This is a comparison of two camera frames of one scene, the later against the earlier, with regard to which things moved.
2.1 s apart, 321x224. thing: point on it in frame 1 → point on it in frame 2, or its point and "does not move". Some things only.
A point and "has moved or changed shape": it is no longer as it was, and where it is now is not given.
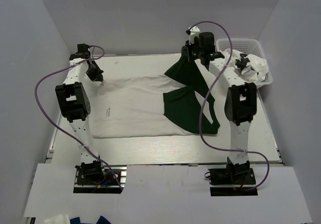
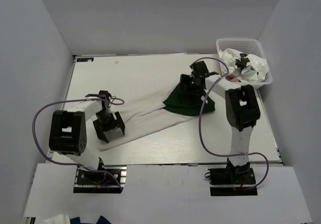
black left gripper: x=98 y=76 → x=101 y=128
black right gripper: x=188 y=47 → x=185 y=79
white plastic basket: x=249 y=46 does not move
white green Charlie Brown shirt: x=174 y=104 has moved or changed shape
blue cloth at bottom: x=101 y=220 does not move
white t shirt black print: x=251 y=68 does not move
